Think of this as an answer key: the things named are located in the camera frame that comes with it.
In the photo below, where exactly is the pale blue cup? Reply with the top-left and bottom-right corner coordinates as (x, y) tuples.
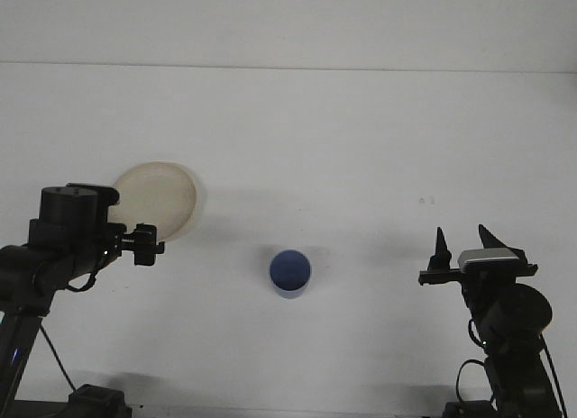
(269, 250), (313, 301)

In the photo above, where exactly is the pale round plate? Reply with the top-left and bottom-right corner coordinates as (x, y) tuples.
(110, 160), (203, 244)

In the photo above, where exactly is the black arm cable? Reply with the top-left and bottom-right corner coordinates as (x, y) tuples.
(454, 334), (568, 418)
(38, 323), (78, 392)

